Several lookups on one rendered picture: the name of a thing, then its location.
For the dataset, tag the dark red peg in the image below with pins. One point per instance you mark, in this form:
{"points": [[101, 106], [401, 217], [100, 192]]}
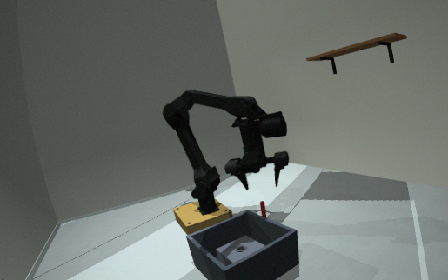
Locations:
{"points": [[263, 208]]}

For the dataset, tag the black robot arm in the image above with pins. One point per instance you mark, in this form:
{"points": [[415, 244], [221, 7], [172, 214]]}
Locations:
{"points": [[176, 114]]}

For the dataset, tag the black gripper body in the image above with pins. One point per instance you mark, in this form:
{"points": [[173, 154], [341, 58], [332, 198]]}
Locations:
{"points": [[280, 159]]}

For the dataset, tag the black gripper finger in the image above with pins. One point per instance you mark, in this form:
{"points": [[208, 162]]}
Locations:
{"points": [[242, 177], [277, 172]]}

